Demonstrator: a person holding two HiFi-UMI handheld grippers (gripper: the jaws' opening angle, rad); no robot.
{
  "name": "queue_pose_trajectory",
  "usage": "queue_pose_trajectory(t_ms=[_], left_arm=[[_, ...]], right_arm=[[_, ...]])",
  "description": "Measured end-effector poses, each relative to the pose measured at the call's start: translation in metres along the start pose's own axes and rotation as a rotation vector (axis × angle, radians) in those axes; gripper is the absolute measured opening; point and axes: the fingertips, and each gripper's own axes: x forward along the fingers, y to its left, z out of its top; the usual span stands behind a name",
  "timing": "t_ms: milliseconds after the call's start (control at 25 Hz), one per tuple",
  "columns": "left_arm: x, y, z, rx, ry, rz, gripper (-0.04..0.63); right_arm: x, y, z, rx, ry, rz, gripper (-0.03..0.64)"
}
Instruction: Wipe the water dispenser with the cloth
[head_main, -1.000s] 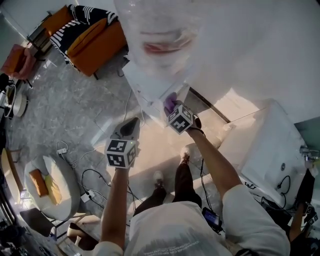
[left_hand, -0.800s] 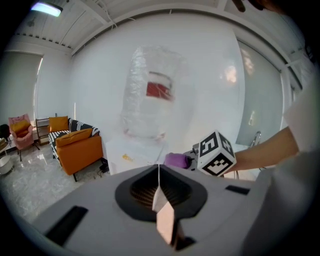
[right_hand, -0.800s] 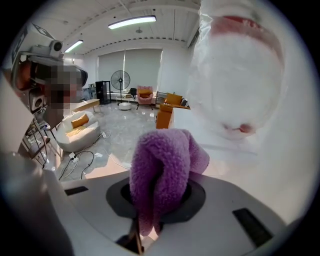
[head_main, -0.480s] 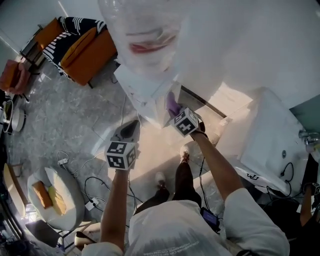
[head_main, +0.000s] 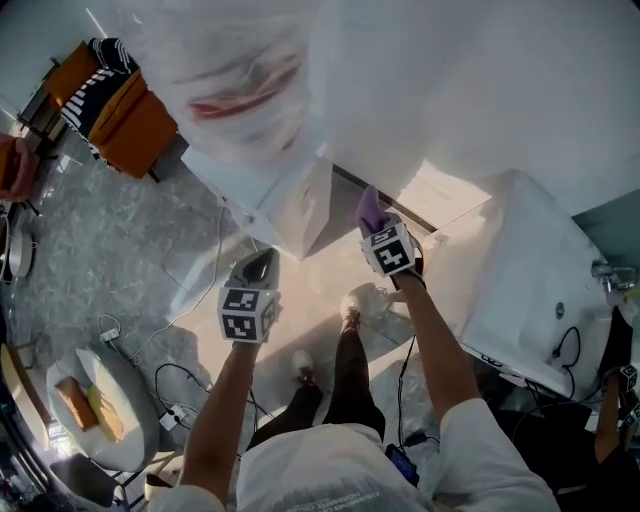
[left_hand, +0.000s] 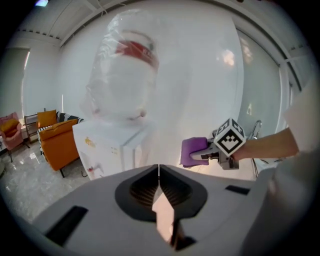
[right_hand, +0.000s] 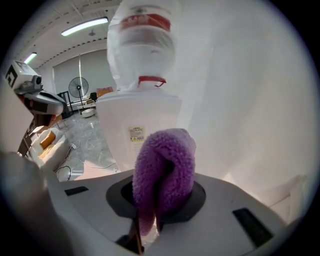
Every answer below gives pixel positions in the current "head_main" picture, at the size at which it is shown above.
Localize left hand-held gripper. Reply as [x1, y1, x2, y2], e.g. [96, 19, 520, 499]
[217, 247, 284, 347]

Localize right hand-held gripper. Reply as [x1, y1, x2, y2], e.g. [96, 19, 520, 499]
[360, 211, 428, 293]

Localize purple cloth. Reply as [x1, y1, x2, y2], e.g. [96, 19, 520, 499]
[354, 184, 390, 235]

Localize white water dispenser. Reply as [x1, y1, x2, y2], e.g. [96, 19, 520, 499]
[180, 146, 352, 262]

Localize person's right forearm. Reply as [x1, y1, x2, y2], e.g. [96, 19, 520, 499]
[394, 272, 482, 437]

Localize another person's forearm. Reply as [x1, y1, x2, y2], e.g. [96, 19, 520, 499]
[593, 369, 624, 465]

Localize person's left forearm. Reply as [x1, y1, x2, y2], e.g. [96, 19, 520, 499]
[180, 341, 262, 490]

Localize person's white shoe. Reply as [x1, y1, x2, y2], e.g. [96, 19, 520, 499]
[339, 281, 392, 335]
[290, 349, 317, 387]

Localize person's black trousers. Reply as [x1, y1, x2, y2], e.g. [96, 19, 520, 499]
[246, 327, 387, 452]

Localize white power strip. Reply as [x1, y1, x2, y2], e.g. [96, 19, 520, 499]
[158, 404, 188, 431]

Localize plastic-wrapped large white object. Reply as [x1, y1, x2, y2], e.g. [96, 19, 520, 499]
[115, 0, 640, 214]

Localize orange chair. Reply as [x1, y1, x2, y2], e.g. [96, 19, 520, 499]
[43, 38, 180, 181]

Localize white round cushion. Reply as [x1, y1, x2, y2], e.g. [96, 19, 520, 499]
[46, 343, 162, 474]

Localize blue black waist device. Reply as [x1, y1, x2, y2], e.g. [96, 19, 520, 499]
[384, 441, 421, 487]

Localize person's white t-shirt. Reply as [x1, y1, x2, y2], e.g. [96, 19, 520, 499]
[148, 398, 562, 512]

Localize yellow block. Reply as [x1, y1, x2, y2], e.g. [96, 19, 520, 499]
[85, 383, 126, 444]

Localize metal faucet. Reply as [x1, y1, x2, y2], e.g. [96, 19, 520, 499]
[590, 262, 639, 296]

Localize orange block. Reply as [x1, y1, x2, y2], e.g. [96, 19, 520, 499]
[54, 377, 97, 432]

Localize black white striped garment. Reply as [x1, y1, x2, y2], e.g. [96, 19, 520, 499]
[60, 36, 142, 161]

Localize round grey disc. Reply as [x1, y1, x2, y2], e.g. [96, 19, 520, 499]
[6, 227, 37, 279]

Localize black cable with plug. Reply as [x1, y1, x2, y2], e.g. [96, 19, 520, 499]
[549, 325, 584, 401]

